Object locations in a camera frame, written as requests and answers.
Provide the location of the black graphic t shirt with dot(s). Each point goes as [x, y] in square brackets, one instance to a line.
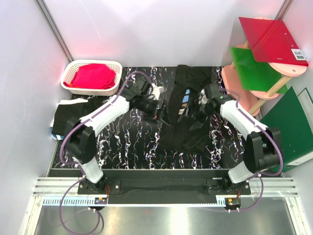
[180, 135]

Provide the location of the white plastic basket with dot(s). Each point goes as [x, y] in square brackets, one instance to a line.
[74, 66]

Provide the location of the pink t shirt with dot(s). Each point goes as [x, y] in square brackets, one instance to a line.
[94, 76]

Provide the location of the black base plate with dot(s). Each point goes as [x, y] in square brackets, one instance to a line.
[152, 191]

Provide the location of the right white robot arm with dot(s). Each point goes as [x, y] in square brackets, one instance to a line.
[263, 145]

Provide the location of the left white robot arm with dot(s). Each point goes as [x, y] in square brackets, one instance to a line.
[81, 133]

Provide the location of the dark green binder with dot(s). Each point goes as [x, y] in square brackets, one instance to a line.
[297, 136]

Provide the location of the folded black t shirt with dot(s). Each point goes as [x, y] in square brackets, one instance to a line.
[75, 108]

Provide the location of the red folder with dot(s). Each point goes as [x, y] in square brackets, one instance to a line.
[270, 41]

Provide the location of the light green folder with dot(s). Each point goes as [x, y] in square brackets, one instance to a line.
[253, 75]

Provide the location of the pink wooden shelf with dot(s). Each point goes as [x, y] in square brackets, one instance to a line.
[252, 101]

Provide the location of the aluminium rail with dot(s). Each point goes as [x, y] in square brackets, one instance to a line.
[273, 187]

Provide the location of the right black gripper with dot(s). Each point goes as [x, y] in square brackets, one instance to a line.
[199, 124]

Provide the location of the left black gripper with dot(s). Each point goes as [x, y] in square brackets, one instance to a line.
[152, 114]

